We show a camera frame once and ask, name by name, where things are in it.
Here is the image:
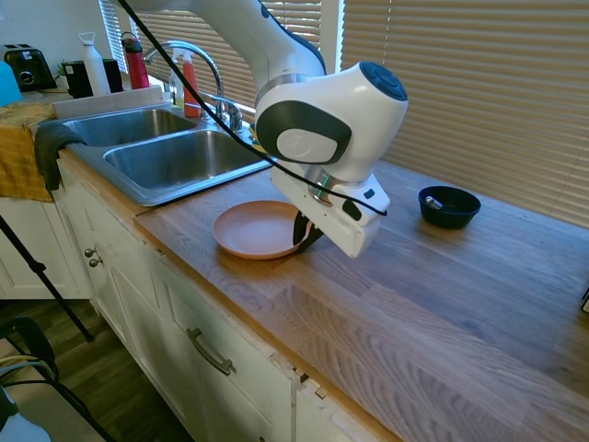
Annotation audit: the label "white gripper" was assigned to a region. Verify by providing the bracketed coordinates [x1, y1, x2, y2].
[271, 167, 392, 259]

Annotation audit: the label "stainless steel double sink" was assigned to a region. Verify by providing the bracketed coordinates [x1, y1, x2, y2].
[53, 106, 278, 208]

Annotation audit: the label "chrome sink faucet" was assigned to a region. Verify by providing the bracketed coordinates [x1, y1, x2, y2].
[142, 39, 225, 122]

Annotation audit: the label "pink round plate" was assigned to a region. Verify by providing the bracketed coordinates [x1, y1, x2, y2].
[213, 200, 308, 262]

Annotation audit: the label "yellow green sponge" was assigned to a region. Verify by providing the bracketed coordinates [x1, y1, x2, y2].
[248, 123, 271, 156]

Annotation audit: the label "dark blue bowl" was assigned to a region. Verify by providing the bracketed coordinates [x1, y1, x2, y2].
[417, 185, 482, 231]

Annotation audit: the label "white kitchen cabinets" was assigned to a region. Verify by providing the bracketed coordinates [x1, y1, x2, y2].
[0, 151, 402, 442]

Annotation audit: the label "orange spray bottle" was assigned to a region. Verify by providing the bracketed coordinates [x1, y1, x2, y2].
[173, 49, 202, 120]

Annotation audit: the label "clear yellowish liquid bottle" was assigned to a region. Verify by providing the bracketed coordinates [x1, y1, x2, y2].
[168, 68, 186, 111]

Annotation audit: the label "beige window blind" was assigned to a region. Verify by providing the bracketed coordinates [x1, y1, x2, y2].
[98, 0, 131, 76]
[341, 0, 589, 227]
[132, 0, 324, 112]

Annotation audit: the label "red water bottle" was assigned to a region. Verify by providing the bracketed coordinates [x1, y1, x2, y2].
[120, 31, 152, 90]

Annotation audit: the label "black tripod leg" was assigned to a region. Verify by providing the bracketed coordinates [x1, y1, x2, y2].
[0, 213, 96, 343]

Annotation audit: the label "white water bottle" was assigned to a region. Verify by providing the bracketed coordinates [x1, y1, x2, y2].
[77, 30, 112, 97]

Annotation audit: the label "dark grey cloth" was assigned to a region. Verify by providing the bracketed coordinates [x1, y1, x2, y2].
[33, 120, 89, 192]

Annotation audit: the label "black countertop container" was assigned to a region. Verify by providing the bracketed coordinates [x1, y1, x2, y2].
[64, 58, 123, 99]

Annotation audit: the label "yellow patterned cloth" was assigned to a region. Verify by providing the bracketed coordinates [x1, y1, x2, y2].
[0, 101, 59, 204]

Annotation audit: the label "black metal toaster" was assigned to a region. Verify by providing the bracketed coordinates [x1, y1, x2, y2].
[1, 42, 59, 94]

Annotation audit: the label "light blue plastic object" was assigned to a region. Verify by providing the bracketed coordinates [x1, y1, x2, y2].
[0, 59, 24, 108]

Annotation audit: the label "metal cabinet pull handle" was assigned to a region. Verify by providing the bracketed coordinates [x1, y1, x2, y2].
[185, 327, 237, 377]

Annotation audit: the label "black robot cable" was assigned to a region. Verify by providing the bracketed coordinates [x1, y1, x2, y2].
[116, 0, 391, 218]

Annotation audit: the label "black stand frame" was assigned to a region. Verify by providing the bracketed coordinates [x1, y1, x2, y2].
[0, 316, 117, 442]

